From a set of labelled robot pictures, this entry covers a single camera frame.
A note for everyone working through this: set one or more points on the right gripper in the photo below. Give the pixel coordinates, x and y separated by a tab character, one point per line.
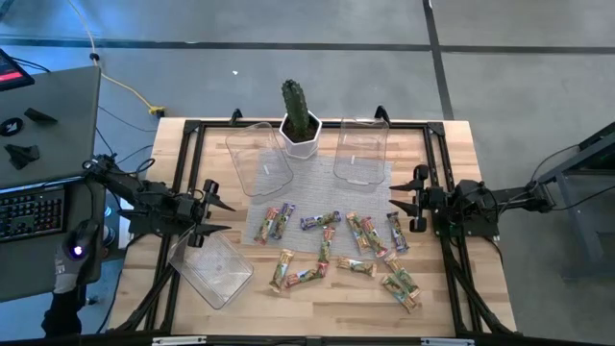
437	202

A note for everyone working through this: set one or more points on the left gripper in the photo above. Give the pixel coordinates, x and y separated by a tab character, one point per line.
197	209

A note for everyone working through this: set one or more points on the purple Chewy granola bar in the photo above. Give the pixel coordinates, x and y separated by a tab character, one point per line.
282	221
398	232
320	220

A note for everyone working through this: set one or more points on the red Chewy granola bar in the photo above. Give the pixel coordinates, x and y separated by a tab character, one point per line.
303	276
374	236
266	226
327	244

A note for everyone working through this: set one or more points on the clear plastic bin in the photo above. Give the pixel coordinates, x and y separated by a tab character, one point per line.
250	158
360	154
211	269

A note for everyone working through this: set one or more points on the green granola bar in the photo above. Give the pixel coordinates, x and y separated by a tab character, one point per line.
358	232
281	270
399	293
401	275

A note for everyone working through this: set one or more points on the small round snack packet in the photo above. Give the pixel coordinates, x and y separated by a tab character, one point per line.
356	266

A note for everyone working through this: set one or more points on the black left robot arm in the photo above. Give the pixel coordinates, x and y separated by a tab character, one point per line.
144	192

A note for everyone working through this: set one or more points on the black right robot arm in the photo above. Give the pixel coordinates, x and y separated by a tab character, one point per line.
480	197

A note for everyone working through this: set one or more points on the grey woven placemat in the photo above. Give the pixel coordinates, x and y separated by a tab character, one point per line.
317	192

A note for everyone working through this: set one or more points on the white hexagonal plant pot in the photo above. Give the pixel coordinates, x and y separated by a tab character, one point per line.
302	149

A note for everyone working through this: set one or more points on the green cactus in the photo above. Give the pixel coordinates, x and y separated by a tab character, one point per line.
294	106

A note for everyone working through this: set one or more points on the black computer mouse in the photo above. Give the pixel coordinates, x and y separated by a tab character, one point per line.
79	240

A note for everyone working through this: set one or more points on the person's hand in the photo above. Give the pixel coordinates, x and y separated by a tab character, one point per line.
65	269

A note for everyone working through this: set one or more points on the grey metal side table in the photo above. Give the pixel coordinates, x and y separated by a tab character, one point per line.
576	202

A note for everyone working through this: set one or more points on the grey standing desk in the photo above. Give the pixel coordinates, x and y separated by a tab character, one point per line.
57	139

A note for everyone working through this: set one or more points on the black backlit keyboard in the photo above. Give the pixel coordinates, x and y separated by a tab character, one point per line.
29	211

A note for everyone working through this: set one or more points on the black wedge part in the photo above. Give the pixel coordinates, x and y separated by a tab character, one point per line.
39	115

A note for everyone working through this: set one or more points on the black angular part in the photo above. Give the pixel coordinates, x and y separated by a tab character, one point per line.
21	155

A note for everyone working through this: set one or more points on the black round disc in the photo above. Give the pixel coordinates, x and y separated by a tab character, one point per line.
10	126

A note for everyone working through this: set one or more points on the black monitor with red strip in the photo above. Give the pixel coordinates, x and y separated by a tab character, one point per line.
12	72

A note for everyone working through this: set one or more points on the white metal bracket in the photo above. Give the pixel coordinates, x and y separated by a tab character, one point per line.
447	342
179	340

